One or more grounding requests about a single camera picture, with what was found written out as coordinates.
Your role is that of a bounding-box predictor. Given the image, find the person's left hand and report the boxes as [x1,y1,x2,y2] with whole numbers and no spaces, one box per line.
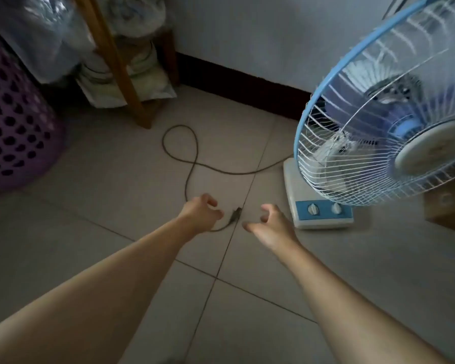
[178,193,225,236]

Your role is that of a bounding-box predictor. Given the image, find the person's right hand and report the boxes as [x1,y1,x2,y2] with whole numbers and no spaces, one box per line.
[242,203,302,258]

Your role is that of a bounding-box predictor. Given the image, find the grey fan power cord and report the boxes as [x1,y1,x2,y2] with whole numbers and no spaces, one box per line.
[162,124,295,233]

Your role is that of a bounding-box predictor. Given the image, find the white blue table fan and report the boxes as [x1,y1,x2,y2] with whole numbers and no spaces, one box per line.
[283,0,455,230]

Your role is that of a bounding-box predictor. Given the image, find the person's left forearm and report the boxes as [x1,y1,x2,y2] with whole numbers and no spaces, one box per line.
[0,215,196,364]

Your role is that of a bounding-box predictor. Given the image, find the person's right forearm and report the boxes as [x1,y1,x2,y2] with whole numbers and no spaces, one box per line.
[282,242,454,364]

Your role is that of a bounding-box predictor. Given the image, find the white bagged bundles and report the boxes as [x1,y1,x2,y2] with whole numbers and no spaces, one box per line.
[75,0,177,109]

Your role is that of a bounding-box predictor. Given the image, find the wooden storage rack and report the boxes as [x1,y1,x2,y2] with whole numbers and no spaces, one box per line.
[74,0,181,130]

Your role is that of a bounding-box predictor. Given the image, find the brown cardboard box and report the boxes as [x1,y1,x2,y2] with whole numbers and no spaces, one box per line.
[423,180,455,236]

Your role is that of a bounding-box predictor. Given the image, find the purple perforated laundry basket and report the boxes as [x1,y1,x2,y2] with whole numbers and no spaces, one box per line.
[0,22,66,198]

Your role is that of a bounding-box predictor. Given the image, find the clear plastic bedding bag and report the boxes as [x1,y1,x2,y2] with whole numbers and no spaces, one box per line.
[0,0,96,84]

